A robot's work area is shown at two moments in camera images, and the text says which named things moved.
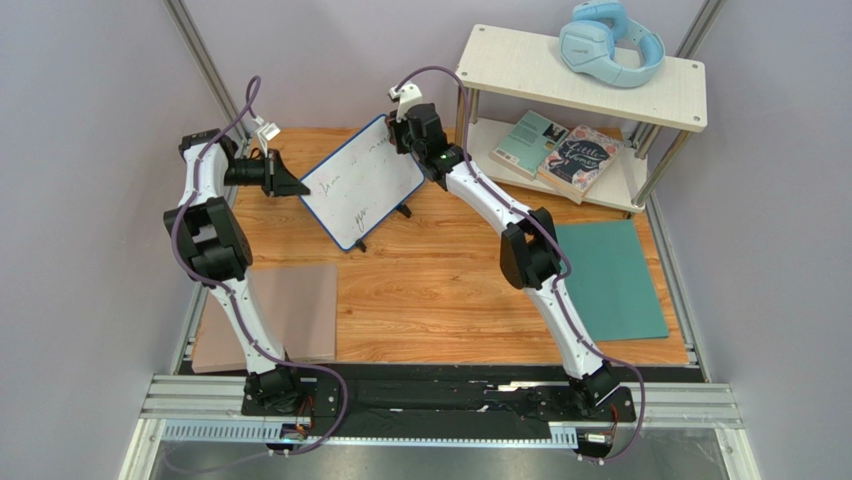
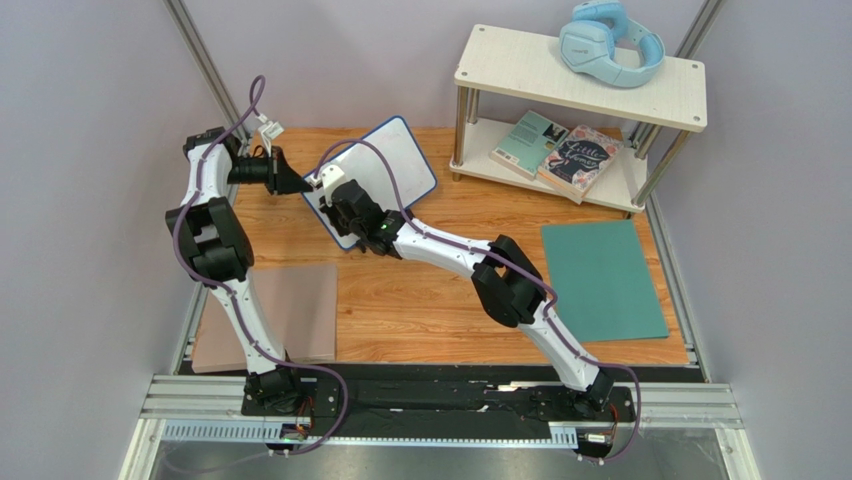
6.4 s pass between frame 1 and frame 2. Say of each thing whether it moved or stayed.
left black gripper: stayed
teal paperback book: stayed
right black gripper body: moved
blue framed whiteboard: stayed
